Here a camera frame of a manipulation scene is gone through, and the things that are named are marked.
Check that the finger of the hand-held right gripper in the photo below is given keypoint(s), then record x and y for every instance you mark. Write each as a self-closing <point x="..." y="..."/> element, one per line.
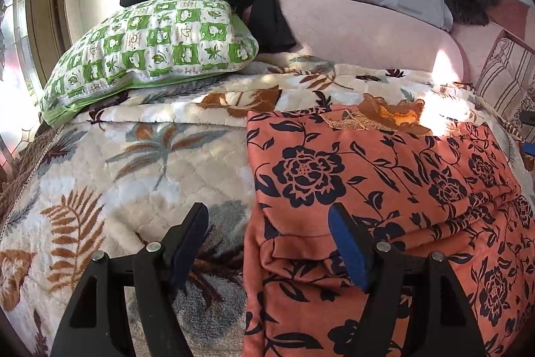
<point x="530" y="148"/>

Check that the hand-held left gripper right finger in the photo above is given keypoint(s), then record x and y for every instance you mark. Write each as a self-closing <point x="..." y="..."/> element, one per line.
<point x="349" y="248"/>

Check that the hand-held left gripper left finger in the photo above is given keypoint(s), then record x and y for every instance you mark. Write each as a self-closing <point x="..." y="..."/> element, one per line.
<point x="190" y="244"/>

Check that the orange floral garment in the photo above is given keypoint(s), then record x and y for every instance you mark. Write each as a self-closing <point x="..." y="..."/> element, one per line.
<point x="317" y="173"/>

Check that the striped cushion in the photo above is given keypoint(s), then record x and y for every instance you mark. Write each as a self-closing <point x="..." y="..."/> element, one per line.
<point x="505" y="76"/>

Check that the leaf print quilted blanket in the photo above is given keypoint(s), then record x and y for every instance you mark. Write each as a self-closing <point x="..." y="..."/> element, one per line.
<point x="125" y="181"/>

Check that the green and white checked pillow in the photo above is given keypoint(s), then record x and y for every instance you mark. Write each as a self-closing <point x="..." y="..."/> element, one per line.
<point x="146" y="43"/>

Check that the pink bed sheet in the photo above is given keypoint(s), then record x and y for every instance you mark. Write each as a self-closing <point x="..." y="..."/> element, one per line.
<point x="355" y="35"/>

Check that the wooden framed stained glass window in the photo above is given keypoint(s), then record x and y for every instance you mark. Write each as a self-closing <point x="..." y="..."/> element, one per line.
<point x="37" y="30"/>

